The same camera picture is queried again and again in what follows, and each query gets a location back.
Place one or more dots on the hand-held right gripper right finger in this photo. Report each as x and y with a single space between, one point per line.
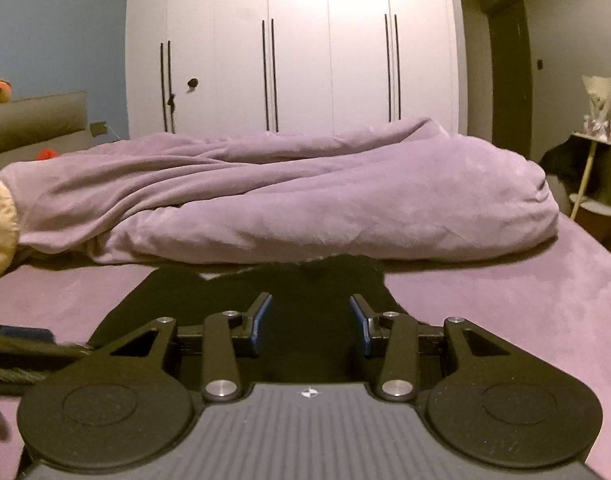
361 327

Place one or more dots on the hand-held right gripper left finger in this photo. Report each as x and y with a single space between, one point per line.
263 327

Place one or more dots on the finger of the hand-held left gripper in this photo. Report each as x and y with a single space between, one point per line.
25 336
20 374

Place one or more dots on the black knit garment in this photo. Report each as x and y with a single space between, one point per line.
310 290

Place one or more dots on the purple rolled duvet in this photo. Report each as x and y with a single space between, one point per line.
310 200

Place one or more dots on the purple bed sheet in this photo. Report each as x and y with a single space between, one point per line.
510 300

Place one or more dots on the small red toy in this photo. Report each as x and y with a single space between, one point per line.
46 154

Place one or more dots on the olive bed headboard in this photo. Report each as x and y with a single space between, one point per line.
35 125

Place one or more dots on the black round wardrobe knob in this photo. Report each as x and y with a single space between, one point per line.
191 81

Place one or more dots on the dark cloth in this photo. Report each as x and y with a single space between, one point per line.
563 165

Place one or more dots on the cream side table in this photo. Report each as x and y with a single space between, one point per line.
593 170

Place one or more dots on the white wardrobe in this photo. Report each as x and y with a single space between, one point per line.
310 50

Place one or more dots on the dark door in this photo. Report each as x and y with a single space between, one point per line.
510 85

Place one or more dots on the small pink jars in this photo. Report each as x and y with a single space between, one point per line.
605 127

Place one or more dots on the white paper-wrapped bouquet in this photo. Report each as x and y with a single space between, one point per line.
599 97

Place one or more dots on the small olive wall socket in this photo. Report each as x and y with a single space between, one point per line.
98 128

